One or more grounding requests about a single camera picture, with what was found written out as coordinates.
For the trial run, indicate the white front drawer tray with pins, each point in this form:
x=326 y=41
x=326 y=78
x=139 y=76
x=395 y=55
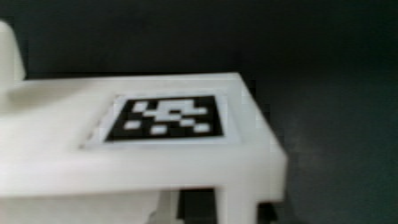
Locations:
x=134 y=150

